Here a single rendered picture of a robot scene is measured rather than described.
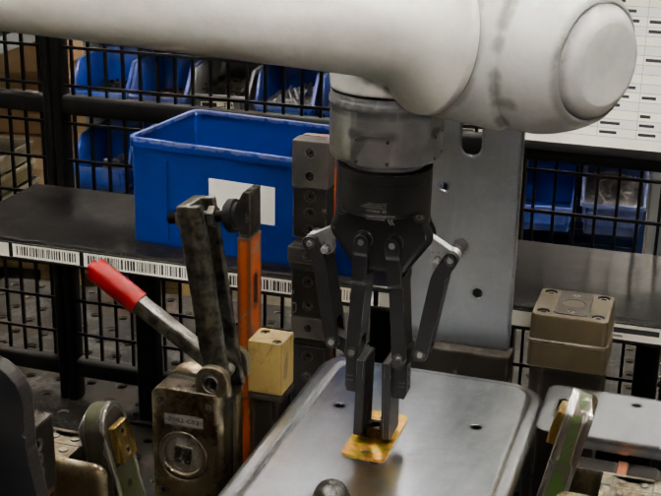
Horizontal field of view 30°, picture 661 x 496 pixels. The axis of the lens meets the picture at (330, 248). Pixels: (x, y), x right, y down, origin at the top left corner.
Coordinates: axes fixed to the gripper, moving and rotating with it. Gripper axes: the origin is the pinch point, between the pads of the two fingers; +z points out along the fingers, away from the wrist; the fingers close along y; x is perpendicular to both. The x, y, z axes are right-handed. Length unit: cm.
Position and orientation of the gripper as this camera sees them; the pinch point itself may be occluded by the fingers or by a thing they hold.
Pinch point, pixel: (377, 393)
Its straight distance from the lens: 104.6
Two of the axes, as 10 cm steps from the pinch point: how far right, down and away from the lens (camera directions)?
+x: 3.0, -3.1, 9.0
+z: -0.2, 9.4, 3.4
